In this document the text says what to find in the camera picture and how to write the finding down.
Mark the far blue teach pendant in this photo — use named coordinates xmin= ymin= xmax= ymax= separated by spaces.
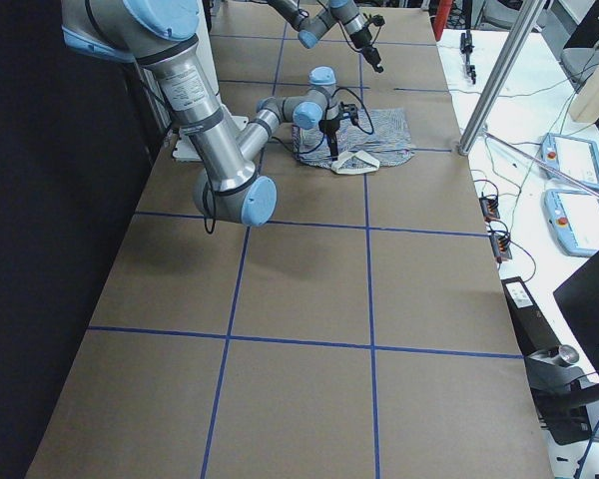
xmin=541 ymin=133 xmax=599 ymax=192

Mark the aluminium frame post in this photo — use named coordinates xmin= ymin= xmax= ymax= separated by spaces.
xmin=457 ymin=0 xmax=545 ymax=156

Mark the black power box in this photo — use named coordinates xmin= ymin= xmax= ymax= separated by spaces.
xmin=501 ymin=276 xmax=561 ymax=356

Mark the red cylinder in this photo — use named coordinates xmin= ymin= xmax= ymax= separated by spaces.
xmin=432 ymin=0 xmax=453 ymax=41

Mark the blue teach pendant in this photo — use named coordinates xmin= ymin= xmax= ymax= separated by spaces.
xmin=541 ymin=133 xmax=599 ymax=192
xmin=543 ymin=189 xmax=599 ymax=257

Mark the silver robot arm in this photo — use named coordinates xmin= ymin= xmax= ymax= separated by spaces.
xmin=61 ymin=1 xmax=354 ymax=227
xmin=266 ymin=0 xmax=385 ymax=73

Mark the black monitor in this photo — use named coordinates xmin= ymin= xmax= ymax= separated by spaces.
xmin=553 ymin=250 xmax=599 ymax=375

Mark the black tripod stick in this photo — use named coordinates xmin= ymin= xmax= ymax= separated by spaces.
xmin=460 ymin=0 xmax=476 ymax=85

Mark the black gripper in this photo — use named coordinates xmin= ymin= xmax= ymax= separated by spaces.
xmin=318 ymin=102 xmax=359 ymax=161
xmin=346 ymin=14 xmax=384 ymax=73

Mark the navy white striped polo shirt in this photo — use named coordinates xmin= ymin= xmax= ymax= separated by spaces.
xmin=292 ymin=108 xmax=414 ymax=175

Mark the near blue teach pendant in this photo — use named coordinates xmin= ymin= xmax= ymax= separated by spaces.
xmin=543 ymin=189 xmax=599 ymax=257

